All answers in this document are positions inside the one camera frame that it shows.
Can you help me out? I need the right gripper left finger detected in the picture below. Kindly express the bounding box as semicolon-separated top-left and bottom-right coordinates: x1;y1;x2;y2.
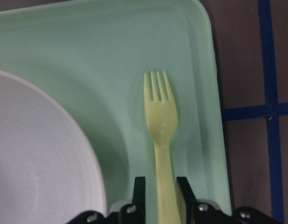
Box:
132;176;146;224

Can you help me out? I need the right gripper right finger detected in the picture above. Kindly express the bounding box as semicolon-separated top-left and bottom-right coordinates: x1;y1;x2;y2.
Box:
176;177;197;224

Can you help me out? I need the yellow plastic fork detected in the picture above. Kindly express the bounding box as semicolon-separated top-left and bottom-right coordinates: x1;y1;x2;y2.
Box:
144;71;181;224

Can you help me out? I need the white round plate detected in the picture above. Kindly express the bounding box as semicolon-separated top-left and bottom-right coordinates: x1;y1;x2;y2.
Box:
0;71;107;224

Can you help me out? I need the light green tray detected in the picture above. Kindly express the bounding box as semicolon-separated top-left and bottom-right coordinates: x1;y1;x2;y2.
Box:
0;0;231;224

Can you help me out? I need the brown paper table cover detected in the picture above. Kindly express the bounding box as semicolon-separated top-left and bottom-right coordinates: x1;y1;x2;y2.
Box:
202;0;288;224

